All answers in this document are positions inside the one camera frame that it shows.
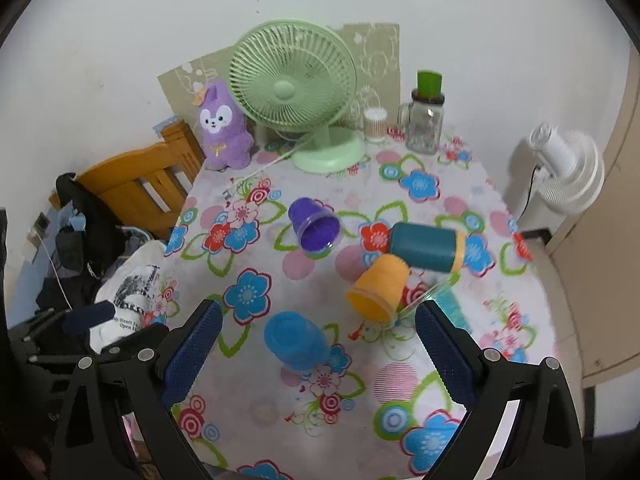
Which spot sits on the dark blue cloth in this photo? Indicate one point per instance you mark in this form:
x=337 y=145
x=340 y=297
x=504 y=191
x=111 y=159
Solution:
x=90 y=316

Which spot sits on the orange plastic cup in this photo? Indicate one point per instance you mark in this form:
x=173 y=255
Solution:
x=380 y=280

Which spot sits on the floral tablecloth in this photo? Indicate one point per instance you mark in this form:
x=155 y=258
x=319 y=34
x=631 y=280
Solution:
x=280 y=280

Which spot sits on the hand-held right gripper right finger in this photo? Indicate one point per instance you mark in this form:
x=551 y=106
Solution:
x=446 y=356

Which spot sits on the white standing fan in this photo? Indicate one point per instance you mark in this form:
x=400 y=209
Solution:
x=575 y=170

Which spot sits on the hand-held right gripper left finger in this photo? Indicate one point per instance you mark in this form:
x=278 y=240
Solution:
x=194 y=351

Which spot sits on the purple plastic cup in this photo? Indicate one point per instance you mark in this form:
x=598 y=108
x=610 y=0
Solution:
x=306 y=212

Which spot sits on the purple plush toy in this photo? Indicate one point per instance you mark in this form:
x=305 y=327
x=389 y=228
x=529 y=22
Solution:
x=222 y=132

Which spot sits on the green desk fan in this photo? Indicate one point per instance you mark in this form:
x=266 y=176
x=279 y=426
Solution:
x=285 y=90

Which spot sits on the clear glass cup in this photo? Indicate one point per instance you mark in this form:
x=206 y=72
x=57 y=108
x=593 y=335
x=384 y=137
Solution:
x=436 y=289

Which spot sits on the blue plastic cup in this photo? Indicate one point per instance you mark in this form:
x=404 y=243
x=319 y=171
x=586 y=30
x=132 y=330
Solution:
x=295 y=340

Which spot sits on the cotton swab container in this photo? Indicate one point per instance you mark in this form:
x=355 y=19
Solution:
x=376 y=127

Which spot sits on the teal plastic cup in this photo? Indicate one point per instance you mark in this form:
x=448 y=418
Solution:
x=425 y=246

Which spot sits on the glass jar with green lid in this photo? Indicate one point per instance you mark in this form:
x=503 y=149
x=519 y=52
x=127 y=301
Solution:
x=422 y=130

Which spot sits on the wooden chair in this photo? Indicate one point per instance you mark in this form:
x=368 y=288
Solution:
x=125 y=172

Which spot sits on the white printed cloth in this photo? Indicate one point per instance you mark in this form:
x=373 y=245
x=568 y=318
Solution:
x=135 y=280

